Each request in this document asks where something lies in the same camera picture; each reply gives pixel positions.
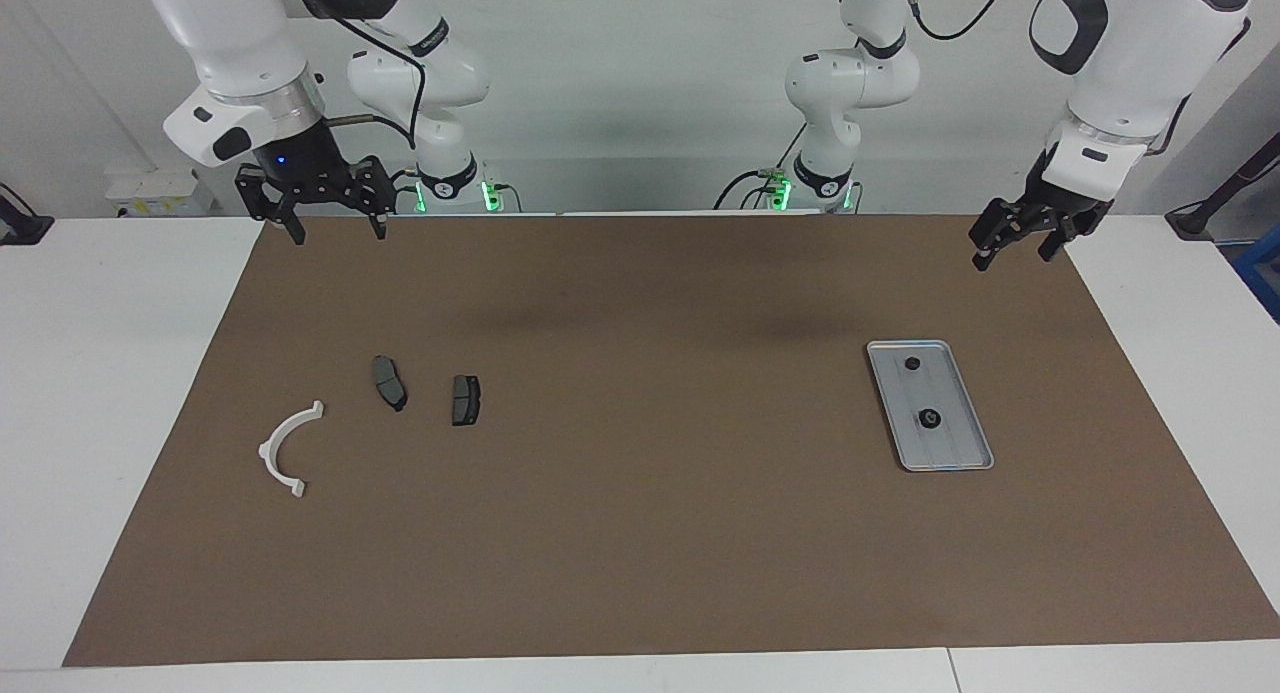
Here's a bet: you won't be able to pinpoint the silver metal tray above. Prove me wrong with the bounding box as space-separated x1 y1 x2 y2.
866 339 995 472

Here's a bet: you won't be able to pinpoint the white background box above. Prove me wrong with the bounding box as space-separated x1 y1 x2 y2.
105 168 216 217

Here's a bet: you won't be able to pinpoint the black stand with pole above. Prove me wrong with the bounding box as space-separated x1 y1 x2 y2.
1165 133 1280 242

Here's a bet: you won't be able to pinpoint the blue crate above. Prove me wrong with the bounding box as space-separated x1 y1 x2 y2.
1232 223 1280 324

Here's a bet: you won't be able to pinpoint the black table clamp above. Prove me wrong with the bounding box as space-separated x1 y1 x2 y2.
0 183 53 246

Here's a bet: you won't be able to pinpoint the brown table mat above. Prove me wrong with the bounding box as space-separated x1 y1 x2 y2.
62 213 1280 667

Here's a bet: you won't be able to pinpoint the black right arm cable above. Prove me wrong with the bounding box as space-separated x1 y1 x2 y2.
290 0 431 179

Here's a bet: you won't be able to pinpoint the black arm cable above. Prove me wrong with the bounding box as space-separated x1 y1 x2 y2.
290 0 431 179
900 0 1253 159

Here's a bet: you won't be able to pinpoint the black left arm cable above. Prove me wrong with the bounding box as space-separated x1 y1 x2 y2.
900 0 1253 159

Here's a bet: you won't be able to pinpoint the white curved plastic bracket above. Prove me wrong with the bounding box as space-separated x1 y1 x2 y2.
258 400 326 499

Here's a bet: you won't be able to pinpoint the black left base cables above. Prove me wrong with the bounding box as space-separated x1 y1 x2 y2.
713 123 809 211

